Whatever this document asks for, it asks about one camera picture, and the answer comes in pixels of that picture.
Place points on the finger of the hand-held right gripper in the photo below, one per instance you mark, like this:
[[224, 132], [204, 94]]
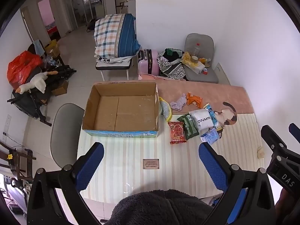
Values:
[[295, 131], [271, 137]]

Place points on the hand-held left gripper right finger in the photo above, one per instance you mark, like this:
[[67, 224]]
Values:
[[212, 166]]

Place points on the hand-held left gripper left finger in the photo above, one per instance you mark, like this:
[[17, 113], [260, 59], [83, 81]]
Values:
[[90, 166]]

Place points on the blue wet wipes packet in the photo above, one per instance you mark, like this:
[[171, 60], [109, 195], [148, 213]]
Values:
[[209, 136]]

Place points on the green snack packet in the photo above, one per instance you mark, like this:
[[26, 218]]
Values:
[[189, 126]]

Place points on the white soft packet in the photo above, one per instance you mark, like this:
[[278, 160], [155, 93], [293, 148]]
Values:
[[201, 119]]

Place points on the red snack packet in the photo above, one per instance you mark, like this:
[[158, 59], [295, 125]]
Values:
[[177, 132]]

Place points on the light blue long packet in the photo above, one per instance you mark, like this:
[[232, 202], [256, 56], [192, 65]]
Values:
[[212, 114]]

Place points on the orange snack packet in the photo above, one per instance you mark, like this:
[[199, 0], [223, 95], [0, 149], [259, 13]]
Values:
[[194, 99]]

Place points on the purple sock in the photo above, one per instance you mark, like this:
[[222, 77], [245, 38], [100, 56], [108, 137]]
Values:
[[179, 103]]

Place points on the yellow silver scrubbing sponge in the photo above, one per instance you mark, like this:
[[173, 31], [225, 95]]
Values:
[[166, 110]]

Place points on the crumpled paper piece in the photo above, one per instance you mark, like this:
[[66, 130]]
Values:
[[260, 152]]

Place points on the plain grey chair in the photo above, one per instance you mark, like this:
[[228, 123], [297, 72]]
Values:
[[64, 126]]

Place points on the striped pink cat mat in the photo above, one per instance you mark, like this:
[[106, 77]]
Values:
[[164, 159]]

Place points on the person's dark fleece clothing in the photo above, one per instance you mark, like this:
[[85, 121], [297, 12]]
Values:
[[161, 208]]

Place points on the dark wooden rack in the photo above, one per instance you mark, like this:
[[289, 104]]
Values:
[[17, 161]]

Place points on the white board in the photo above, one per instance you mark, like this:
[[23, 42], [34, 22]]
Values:
[[222, 73]]

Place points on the brown cardboard box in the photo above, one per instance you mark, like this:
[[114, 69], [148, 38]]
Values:
[[59, 89]]

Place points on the black folding cart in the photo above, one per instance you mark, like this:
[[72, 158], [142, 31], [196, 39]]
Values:
[[30, 100]]

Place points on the small red white box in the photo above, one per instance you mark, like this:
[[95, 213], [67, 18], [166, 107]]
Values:
[[205, 71]]

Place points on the white goose plush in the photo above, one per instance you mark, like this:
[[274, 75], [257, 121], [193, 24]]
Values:
[[38, 82]]

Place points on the white black bench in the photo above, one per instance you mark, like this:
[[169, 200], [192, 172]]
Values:
[[112, 66]]

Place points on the pink cloth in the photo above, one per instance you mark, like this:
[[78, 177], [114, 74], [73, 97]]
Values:
[[150, 76]]

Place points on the folded patterned cloth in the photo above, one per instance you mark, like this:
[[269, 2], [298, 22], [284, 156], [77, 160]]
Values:
[[110, 59]]

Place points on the patterned bag of clothes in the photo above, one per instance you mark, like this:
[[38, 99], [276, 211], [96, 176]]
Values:
[[170, 63]]

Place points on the clear plastic bottle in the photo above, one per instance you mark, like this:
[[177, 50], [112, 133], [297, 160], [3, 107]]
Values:
[[196, 50]]

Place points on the pink suitcase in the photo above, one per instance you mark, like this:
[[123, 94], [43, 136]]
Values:
[[148, 61]]

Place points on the grey cushioned chair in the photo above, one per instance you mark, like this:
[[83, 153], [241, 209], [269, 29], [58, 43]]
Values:
[[199, 39]]

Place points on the red plastic bag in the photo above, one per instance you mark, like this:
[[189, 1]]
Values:
[[22, 65]]

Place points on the yellow taped cardboard box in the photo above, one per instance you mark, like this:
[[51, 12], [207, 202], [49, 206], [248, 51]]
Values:
[[52, 49]]

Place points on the light blue cloth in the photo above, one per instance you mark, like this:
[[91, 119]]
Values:
[[38, 48]]

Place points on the plaid folded blanket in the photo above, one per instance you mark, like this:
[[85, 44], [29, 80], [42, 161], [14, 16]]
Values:
[[114, 35]]

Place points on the black bag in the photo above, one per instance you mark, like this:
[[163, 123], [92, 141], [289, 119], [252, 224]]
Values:
[[91, 25]]

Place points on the white cabinet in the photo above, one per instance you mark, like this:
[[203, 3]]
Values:
[[131, 6]]

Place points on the white wall outlet strip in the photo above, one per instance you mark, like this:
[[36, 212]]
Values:
[[7, 129]]

